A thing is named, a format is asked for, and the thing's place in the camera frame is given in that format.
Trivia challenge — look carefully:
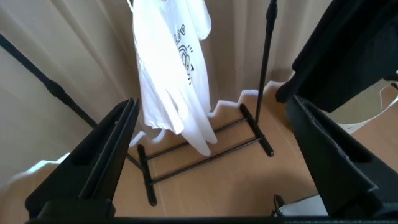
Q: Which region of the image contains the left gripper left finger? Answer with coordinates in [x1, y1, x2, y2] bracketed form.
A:
[24, 98, 141, 219]

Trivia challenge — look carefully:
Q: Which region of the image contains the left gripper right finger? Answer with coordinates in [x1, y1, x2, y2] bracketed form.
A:
[284, 95, 398, 218]

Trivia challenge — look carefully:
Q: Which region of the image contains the white printed t-shirt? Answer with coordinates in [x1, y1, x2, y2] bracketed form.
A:
[132, 0, 218, 157]

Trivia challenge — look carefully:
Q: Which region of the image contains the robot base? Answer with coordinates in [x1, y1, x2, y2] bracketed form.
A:
[272, 194, 330, 218]

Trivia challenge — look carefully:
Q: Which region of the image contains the white laundry basket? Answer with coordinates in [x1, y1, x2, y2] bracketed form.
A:
[335, 79, 398, 135]

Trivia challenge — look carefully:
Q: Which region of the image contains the black clothes rack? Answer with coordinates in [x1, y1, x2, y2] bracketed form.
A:
[0, 0, 278, 207]

